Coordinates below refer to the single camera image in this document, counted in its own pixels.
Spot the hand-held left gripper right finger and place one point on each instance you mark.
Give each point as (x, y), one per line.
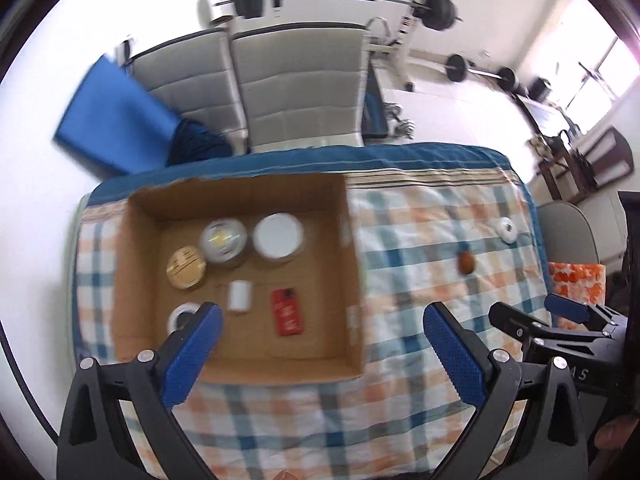
(455, 355)

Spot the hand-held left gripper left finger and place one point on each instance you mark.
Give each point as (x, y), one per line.
(195, 355)

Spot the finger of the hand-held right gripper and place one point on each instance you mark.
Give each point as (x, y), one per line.
(570, 308)
(515, 322)

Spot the round black and white device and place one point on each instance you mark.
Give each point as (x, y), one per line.
(180, 315)

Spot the small white cylinder bottle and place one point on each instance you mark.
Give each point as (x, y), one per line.
(239, 296)

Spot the gold round tin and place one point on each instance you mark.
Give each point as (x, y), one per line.
(186, 266)

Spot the red box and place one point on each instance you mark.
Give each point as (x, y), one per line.
(286, 311)

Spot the silver round tin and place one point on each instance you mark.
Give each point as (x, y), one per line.
(223, 240)

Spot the cardboard box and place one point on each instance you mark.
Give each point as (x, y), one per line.
(320, 330)

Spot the white round jar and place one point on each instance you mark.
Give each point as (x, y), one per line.
(277, 236)

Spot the person's right hand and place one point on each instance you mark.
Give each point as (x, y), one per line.
(612, 436)

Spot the orange and white bag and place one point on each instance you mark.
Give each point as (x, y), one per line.
(577, 280)

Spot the small brown nut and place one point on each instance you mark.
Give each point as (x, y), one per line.
(466, 263)

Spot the grey plastic chair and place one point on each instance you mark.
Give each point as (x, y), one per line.
(575, 230)

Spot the small white round device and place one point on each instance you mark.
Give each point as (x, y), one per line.
(506, 230)

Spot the plaid blanket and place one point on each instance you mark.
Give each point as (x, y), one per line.
(410, 270)

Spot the dark wooden chair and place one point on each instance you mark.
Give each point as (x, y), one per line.
(607, 157)

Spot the pair of shoes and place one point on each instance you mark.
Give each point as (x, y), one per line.
(538, 143)

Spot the treadmill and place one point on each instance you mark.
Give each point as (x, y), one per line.
(542, 112)

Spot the dark blue cloth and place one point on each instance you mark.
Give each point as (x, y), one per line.
(200, 142)

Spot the black speaker box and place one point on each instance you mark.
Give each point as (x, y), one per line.
(540, 89)

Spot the chrome dumbbell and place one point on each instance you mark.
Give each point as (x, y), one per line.
(400, 122)

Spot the blue exercise mat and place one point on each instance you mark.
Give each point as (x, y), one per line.
(115, 120)

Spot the short barbell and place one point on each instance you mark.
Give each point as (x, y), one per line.
(457, 66)

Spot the grey padded chair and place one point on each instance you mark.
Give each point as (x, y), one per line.
(190, 80)
(300, 85)

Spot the white barbell rack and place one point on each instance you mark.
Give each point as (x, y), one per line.
(412, 25)

